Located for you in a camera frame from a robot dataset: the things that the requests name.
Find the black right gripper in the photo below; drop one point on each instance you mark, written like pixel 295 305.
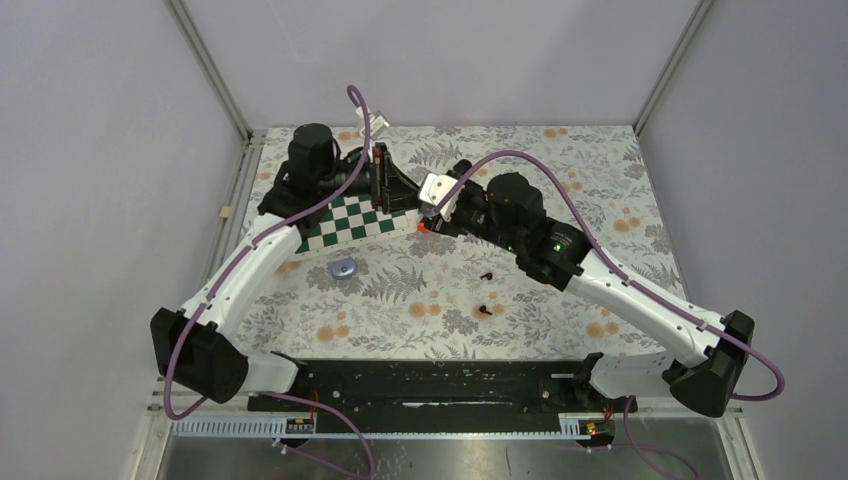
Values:
pixel 471 191

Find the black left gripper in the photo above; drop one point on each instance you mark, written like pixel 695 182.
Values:
pixel 398 191

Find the purple earbud charging case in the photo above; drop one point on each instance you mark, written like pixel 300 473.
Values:
pixel 343 269

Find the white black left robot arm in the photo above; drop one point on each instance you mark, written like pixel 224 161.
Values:
pixel 194 345

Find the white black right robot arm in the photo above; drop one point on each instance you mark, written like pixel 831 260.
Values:
pixel 703 352

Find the black marker orange cap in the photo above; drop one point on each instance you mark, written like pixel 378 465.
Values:
pixel 457 166

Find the green white checkered board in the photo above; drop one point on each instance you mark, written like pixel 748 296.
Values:
pixel 352 222

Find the floral patterned table mat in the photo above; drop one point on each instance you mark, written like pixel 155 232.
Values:
pixel 417 296

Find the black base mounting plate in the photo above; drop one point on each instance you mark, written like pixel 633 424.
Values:
pixel 446 388

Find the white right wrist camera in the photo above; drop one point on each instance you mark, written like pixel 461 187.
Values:
pixel 434 196

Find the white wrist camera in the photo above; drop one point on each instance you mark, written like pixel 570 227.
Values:
pixel 434 196
pixel 375 124

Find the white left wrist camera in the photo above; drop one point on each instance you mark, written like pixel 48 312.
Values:
pixel 375 124

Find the white slotted cable duct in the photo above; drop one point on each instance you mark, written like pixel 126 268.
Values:
pixel 301 425

